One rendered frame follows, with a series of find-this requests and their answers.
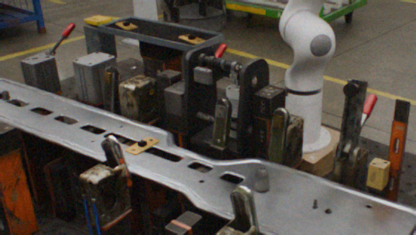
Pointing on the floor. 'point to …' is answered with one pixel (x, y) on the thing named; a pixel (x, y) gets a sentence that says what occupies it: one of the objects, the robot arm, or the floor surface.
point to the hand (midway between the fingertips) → (189, 15)
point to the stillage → (21, 15)
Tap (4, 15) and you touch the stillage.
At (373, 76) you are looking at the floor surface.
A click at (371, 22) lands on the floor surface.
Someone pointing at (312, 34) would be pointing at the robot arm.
